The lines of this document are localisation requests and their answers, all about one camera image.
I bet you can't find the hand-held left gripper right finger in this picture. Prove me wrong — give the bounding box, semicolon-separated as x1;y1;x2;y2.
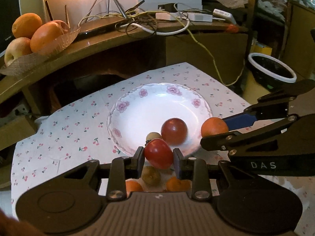
173;148;257;201

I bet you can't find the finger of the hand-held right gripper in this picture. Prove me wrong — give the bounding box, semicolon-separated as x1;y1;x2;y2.
222;79;315;130
200;114;315;156

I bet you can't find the white power strip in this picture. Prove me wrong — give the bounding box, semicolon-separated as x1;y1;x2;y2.
156;12;190;21

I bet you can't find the metal wire stand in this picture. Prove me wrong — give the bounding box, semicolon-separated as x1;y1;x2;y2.
85;0;145;20

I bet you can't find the white floral plate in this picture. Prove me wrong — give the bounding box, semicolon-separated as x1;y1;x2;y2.
107;82;213;157

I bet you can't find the cherry print tablecloth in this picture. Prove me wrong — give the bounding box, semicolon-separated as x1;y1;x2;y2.
11;62;315;217

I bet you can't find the small orange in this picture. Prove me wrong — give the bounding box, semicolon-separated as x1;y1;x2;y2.
125;179;144;195
201;117;229;138
166;176;192;193

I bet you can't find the brown wooden stick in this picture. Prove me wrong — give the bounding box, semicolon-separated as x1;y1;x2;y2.
45;1;54;21

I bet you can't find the white cable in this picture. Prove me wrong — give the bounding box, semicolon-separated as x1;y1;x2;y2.
116;17;190;35

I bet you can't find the brown wooden desk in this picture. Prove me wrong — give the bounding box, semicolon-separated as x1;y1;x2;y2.
0;17;249;104

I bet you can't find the black tablet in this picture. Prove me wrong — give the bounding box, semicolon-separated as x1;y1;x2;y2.
76;17;129;39

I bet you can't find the yellow box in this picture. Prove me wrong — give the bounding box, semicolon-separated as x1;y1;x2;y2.
253;42;272;57

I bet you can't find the white power adapter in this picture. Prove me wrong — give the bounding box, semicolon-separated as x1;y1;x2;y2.
188;13;213;22

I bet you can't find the red tomato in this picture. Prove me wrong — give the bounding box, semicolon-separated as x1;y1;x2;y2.
161;118;188;146
144;138;174;170

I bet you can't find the yellow apple on dish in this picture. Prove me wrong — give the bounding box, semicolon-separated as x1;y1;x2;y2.
4;37;32;67

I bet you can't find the leaf-shaped glass dish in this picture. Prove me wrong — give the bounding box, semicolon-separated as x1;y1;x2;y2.
0;26;82;76

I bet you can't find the black monitor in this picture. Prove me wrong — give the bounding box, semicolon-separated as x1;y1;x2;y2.
0;0;20;53

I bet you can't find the yellow-green cable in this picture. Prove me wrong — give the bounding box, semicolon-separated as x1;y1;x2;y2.
172;10;245;87

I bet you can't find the brown kiwi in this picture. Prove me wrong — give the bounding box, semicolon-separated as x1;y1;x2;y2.
141;166;162;186
146;132;163;142

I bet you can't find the black power adapter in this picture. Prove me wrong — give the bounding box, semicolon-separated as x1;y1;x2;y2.
157;3;177;12

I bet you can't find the wooden shelf rack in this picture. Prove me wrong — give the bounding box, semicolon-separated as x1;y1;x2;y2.
246;0;315;79

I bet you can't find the black bin with white rim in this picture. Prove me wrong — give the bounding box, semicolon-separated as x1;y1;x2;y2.
247;53;298;91

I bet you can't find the large orange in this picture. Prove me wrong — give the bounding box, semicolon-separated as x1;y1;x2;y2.
12;13;43;39
30;23;63;53

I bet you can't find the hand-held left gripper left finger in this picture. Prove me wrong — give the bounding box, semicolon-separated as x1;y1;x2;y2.
58;147;146;201

